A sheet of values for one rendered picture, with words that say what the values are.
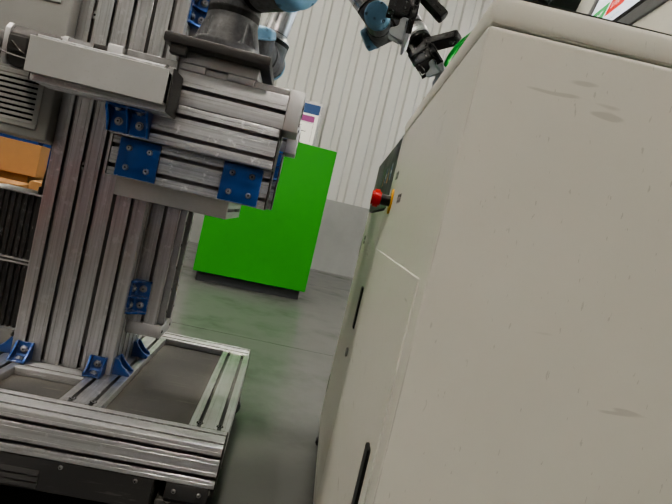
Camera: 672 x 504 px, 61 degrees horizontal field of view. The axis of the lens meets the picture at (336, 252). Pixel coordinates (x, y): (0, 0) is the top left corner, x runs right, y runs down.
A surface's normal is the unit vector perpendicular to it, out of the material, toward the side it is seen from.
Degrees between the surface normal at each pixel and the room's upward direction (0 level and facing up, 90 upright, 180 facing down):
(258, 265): 90
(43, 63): 90
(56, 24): 90
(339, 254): 90
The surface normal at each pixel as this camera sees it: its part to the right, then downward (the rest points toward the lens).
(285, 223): 0.22, 0.11
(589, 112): 0.00, 0.05
